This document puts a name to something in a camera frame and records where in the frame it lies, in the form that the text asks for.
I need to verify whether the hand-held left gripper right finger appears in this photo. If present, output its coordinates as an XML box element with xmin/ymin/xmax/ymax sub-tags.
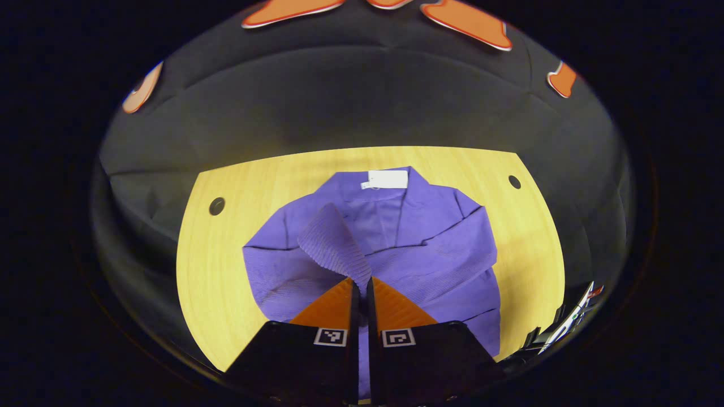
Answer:
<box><xmin>367</xmin><ymin>276</ymin><xmax>505</xmax><ymax>405</ymax></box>

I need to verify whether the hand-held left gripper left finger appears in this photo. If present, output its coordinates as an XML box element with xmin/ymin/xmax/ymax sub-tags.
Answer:
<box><xmin>225</xmin><ymin>277</ymin><xmax>361</xmax><ymax>405</ymax></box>

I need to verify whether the white monitor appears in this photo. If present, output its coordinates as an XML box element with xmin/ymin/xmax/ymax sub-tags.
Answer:
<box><xmin>537</xmin><ymin>282</ymin><xmax>605</xmax><ymax>356</ymax></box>

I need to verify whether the black clamp bracket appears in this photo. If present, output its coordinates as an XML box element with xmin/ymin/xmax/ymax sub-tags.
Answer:
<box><xmin>523</xmin><ymin>304</ymin><xmax>567</xmax><ymax>354</ymax></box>

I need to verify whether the purple knit cardigan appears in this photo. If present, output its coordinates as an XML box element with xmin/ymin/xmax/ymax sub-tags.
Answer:
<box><xmin>242</xmin><ymin>167</ymin><xmax>503</xmax><ymax>399</ymax></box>

